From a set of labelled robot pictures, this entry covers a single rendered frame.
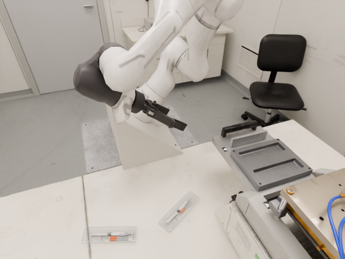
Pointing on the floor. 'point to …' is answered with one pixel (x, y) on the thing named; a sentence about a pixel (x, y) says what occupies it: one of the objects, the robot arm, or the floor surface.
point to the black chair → (285, 67)
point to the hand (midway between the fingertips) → (173, 118)
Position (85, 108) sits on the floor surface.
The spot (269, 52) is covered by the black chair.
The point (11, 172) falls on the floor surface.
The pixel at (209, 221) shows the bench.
